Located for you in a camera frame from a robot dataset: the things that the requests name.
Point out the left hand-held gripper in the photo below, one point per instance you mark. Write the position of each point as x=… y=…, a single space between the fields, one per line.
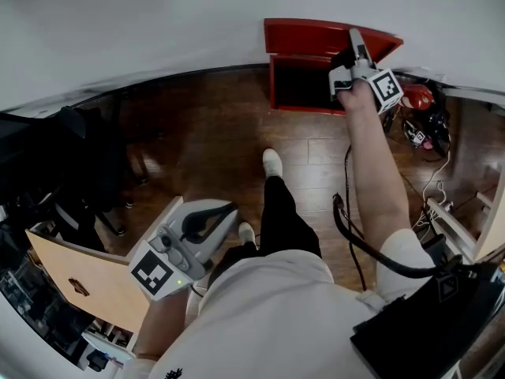
x=158 y=271

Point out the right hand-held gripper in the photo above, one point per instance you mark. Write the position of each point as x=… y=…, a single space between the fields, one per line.
x=384 y=89

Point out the red fire equipment box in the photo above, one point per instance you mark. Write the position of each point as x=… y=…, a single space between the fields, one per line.
x=304 y=38

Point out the person's left forearm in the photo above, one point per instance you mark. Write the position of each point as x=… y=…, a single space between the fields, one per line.
x=161 y=326

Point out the person's right forearm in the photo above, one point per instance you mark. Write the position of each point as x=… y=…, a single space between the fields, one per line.
x=375 y=172

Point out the red fire extinguisher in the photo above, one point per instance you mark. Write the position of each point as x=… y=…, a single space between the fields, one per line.
x=416 y=95

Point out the person's left white shoe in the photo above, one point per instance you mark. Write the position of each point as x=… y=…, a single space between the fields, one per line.
x=247 y=233

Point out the person's white shoe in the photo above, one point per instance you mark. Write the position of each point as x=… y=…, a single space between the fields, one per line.
x=272 y=162
x=247 y=233

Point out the person's black trousers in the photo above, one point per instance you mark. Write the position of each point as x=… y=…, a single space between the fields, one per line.
x=284 y=219

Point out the person's right white shoe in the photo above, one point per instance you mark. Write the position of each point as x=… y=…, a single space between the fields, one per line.
x=272 y=162

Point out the black bag with gear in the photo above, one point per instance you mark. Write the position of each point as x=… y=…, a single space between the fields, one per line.
x=432 y=128

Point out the person's white shirt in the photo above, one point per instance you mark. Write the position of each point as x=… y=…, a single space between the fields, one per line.
x=268 y=318

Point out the light wooden table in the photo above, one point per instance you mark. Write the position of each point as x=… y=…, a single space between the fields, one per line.
x=94 y=275

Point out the small brown object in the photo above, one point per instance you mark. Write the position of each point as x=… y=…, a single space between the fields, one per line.
x=78 y=286

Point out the black mesh office chair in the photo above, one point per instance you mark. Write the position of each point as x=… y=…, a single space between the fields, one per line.
x=59 y=164

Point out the white power strip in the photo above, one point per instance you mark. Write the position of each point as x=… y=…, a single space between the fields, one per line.
x=440 y=205

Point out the pile of dark equipment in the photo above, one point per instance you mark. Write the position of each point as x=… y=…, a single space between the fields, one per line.
x=43 y=310

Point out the black backpack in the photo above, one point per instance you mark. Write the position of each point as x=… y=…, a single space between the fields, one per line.
x=430 y=330

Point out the white wooden desk frame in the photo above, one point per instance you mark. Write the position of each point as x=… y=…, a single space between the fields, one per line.
x=491 y=227

